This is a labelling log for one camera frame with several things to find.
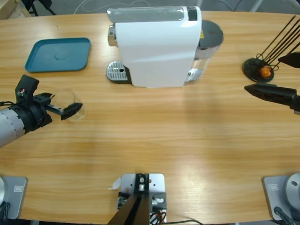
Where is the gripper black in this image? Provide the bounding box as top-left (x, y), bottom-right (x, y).
top-left (11, 92), bottom-right (83, 134)
top-left (243, 52), bottom-right (300, 116)

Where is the clear drinking glass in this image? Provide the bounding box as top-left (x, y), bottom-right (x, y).
top-left (50, 88), bottom-right (87, 122)

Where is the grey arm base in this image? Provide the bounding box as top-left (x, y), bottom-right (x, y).
top-left (262, 172), bottom-right (300, 221)
top-left (0, 175), bottom-right (28, 220)

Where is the orange coffee capsule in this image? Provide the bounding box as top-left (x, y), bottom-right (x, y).
top-left (260, 65), bottom-right (272, 77)

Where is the white capsule coffee machine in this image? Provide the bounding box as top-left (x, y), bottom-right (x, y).
top-left (106, 6), bottom-right (225, 89)

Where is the black capsule holder with rods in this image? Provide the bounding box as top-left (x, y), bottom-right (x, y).
top-left (242, 15), bottom-right (300, 84)

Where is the teal plastic tray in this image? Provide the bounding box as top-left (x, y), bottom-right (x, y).
top-left (24, 37), bottom-right (91, 73)

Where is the white paper tag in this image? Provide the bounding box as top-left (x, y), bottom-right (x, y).
top-left (107, 177), bottom-right (122, 190)

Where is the black chair frame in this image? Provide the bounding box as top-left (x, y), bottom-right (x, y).
top-left (21, 0), bottom-right (57, 16)

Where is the white mount with dark post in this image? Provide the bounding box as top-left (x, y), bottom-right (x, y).
top-left (107, 172), bottom-right (167, 225)

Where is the black base cable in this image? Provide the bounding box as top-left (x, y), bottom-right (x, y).
top-left (273, 206), bottom-right (296, 225)
top-left (0, 202), bottom-right (11, 221)

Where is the black cable under mount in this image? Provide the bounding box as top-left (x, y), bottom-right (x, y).
top-left (167, 219), bottom-right (203, 225)

